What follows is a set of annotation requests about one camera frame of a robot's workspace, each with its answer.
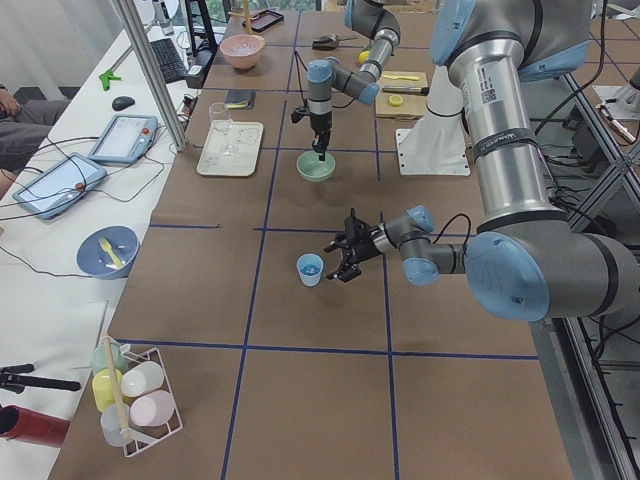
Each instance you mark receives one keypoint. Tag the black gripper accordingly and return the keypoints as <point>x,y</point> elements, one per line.
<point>318,123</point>
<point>365,246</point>

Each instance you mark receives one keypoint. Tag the green bowl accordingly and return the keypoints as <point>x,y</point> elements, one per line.
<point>314,167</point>

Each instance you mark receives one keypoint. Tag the light blue cup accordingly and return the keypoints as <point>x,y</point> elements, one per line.
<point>309,267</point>

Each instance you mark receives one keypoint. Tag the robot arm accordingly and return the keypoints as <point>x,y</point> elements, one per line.
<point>372,20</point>
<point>525,262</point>

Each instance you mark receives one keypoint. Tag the metal ice scoop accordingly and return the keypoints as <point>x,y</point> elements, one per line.
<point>330,42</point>

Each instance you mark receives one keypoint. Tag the pink bowl with ice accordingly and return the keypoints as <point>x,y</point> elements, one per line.
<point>242,51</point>

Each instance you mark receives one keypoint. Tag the blue bowl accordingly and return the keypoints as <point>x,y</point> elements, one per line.
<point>92,260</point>

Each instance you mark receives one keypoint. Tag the wooden cutting board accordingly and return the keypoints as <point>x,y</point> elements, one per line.
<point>402,95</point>

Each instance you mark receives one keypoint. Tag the lemon half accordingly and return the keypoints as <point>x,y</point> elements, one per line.
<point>395,100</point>

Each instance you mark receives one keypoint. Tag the cream bear tray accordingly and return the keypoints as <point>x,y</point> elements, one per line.
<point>246,137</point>

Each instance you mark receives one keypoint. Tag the grey folded cloth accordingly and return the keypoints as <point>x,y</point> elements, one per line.
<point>240,99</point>

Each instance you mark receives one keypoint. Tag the clear wine glass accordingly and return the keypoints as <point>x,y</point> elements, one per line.
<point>221,123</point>

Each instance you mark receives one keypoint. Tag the steel muddler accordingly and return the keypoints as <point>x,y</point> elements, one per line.
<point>406,90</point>

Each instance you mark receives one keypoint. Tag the yellow plastic knife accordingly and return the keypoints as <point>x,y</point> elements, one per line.
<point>401,77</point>

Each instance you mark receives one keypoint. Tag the wooden mug tree stand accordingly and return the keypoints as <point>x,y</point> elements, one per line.
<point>248,12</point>

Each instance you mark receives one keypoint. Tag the black keyboard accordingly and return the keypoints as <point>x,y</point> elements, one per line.
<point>168,59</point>

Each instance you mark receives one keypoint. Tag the teach pendant far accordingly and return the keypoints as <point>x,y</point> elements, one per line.
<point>125,139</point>

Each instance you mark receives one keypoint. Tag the teach pendant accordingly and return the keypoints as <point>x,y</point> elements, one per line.
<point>59,187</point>
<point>125,139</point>

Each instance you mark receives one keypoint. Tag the computer mouse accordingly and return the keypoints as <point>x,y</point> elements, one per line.
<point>121,103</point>

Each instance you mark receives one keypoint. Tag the green clamp tool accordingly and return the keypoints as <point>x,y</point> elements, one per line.
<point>107,77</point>

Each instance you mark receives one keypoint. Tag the yellow plastic fork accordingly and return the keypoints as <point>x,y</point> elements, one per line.
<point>108,249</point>

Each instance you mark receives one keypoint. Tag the teach pendant near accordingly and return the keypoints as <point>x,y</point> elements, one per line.
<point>59,187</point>

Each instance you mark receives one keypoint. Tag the person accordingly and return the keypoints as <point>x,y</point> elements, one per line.
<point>23,129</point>

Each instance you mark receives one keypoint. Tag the black tripod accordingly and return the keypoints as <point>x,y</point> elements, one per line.
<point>17,378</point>

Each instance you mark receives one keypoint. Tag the red bottle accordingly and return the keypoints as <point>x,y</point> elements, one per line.
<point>32,427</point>

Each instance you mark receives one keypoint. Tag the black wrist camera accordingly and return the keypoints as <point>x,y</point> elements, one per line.
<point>299,113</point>
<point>355,228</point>

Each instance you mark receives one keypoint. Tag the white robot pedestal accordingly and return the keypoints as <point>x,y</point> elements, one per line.
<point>436,145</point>

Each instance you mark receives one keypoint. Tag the aluminium frame post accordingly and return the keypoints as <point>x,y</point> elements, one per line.
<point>135,30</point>

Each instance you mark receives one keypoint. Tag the white wire cup rack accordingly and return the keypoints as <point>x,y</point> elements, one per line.
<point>134,397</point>

